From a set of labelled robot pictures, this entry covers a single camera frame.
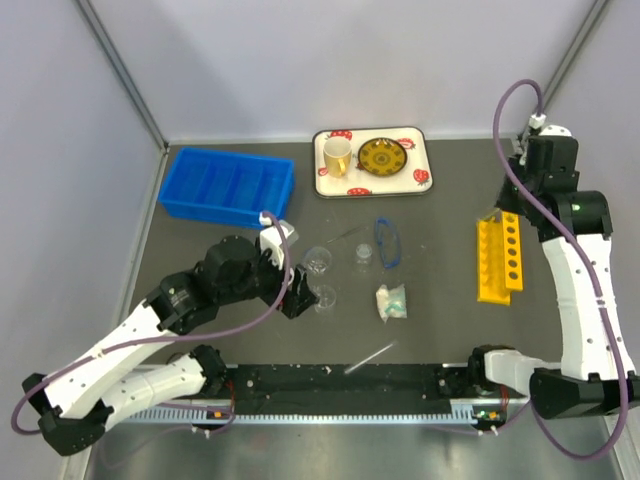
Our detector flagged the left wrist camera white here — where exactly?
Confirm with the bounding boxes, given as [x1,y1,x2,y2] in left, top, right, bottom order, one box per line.
[259,212,299,269]

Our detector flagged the blue plastic compartment bin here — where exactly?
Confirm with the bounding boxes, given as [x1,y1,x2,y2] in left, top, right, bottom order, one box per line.
[158,147,295,229]

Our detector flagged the strawberry pattern white tray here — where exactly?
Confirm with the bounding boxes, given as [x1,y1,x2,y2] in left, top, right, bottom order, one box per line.
[312,126,434,199]

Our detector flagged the round glass flask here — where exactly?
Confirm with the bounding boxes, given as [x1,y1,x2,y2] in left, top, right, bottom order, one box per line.
[302,246,332,276]

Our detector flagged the blue frame safety goggles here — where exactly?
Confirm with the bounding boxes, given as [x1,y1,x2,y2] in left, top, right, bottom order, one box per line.
[374,217,402,269]

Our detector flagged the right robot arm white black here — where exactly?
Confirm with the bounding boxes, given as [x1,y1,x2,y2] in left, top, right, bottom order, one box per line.
[466,126,639,419]

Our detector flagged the yellow black patterned plate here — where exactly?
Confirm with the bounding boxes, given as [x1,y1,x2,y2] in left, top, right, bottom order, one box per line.
[357,137,408,177]

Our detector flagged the small glass beaker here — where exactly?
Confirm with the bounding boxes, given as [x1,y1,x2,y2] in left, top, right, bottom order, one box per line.
[354,243,373,273]

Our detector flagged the yellow test tube rack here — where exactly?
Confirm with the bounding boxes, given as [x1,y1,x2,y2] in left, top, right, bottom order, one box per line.
[476,211,524,306]

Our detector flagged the clear glass beaker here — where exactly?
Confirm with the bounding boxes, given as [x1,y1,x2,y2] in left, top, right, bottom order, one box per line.
[312,284,337,315]

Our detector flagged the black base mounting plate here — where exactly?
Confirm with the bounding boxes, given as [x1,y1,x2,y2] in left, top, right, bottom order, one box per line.
[169,362,526,416]

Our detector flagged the plastic bag with gloves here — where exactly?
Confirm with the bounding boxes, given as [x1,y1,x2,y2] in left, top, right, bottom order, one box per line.
[375,284,408,323]

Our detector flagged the grey slotted cable duct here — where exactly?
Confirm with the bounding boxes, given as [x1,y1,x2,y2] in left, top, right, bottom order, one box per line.
[124,403,481,425]

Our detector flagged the yellow ceramic mug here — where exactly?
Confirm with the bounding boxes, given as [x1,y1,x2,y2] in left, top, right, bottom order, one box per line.
[323,136,352,178]

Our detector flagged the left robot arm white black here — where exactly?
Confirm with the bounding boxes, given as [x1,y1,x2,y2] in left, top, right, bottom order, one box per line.
[22,222,317,456]

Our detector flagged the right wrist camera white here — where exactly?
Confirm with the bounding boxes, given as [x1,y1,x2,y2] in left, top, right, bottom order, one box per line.
[517,113,572,166]

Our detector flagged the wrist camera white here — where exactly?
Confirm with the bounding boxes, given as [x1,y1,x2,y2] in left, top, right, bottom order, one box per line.
[259,212,299,269]
[517,113,572,166]

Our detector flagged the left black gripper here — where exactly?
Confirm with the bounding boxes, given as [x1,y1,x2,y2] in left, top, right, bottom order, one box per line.
[218,241,318,318]

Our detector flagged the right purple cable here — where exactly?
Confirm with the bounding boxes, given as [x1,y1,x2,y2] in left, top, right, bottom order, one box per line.
[492,78,631,460]

